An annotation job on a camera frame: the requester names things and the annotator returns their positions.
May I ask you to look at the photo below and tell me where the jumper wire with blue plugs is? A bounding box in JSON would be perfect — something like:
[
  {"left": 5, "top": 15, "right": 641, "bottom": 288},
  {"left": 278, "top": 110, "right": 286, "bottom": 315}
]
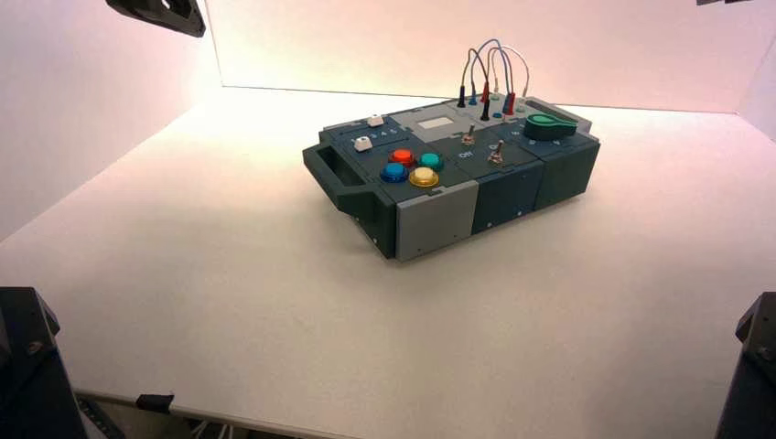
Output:
[{"left": 468, "top": 38, "right": 515, "bottom": 116}]

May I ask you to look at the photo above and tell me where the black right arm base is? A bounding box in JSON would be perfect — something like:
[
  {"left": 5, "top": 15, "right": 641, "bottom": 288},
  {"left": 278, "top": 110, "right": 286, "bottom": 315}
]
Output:
[{"left": 715, "top": 292, "right": 776, "bottom": 439}]

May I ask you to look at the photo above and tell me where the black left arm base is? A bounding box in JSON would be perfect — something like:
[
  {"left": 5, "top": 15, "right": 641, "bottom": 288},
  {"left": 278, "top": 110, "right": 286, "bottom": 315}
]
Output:
[{"left": 0, "top": 286, "right": 89, "bottom": 439}]

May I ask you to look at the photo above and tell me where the dark teal grey control box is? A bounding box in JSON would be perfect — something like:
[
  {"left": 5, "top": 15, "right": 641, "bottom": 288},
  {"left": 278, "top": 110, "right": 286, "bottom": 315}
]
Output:
[{"left": 301, "top": 95, "right": 602, "bottom": 262}]

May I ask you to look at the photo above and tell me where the yellow round push button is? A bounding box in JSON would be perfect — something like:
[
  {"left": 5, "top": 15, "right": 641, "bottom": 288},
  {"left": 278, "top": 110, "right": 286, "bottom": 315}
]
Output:
[{"left": 408, "top": 166, "right": 441, "bottom": 188}]

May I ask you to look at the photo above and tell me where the green rotary knob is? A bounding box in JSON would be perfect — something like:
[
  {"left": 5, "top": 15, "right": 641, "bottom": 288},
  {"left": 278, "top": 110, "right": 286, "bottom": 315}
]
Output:
[{"left": 523, "top": 112, "right": 579, "bottom": 142}]

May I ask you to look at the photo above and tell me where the black table edge clamp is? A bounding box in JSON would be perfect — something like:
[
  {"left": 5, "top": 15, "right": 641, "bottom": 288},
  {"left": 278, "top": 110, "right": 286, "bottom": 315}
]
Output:
[{"left": 135, "top": 394, "right": 175, "bottom": 415}]

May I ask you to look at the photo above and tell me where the jumper wire with red plugs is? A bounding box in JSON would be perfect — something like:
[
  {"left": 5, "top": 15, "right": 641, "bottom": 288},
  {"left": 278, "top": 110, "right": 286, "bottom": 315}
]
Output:
[{"left": 480, "top": 47, "right": 518, "bottom": 117}]

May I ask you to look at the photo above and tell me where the jumper wire with white plugs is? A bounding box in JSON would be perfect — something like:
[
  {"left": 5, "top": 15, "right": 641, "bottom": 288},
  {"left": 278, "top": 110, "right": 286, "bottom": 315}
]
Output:
[{"left": 490, "top": 46, "right": 532, "bottom": 113}]

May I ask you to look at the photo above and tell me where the black ribbed cable conduit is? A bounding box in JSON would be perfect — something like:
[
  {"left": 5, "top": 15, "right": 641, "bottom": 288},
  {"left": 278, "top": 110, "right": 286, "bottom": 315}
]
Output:
[{"left": 75, "top": 394, "right": 126, "bottom": 439}]

